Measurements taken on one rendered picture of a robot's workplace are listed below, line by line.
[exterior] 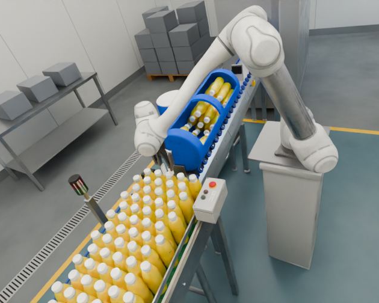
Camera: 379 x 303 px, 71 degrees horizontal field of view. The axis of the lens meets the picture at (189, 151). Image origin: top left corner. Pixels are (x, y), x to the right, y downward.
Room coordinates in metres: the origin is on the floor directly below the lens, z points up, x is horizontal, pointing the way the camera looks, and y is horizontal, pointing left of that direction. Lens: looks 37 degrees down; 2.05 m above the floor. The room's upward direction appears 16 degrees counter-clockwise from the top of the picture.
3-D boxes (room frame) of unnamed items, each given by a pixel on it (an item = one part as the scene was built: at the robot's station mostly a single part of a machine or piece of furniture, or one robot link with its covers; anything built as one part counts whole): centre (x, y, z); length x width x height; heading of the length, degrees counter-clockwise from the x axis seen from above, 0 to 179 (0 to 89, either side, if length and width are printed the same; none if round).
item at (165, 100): (2.14, 0.02, 1.03); 0.28 x 0.28 x 0.01
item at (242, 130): (2.05, -0.54, 0.31); 0.06 x 0.06 x 0.63; 57
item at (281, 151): (1.11, -0.59, 1.05); 0.22 x 0.18 x 0.06; 134
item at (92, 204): (1.09, 0.60, 0.55); 0.04 x 0.04 x 1.10; 57
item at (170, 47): (5.35, -0.31, 0.59); 1.20 x 0.80 x 1.19; 51
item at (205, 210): (0.88, -0.04, 1.05); 0.20 x 0.10 x 0.10; 147
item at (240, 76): (2.32, -0.64, 1.00); 0.10 x 0.04 x 0.15; 57
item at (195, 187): (1.02, 0.02, 0.99); 0.07 x 0.07 x 0.19
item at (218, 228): (0.88, -0.04, 0.50); 0.04 x 0.04 x 1.00; 57
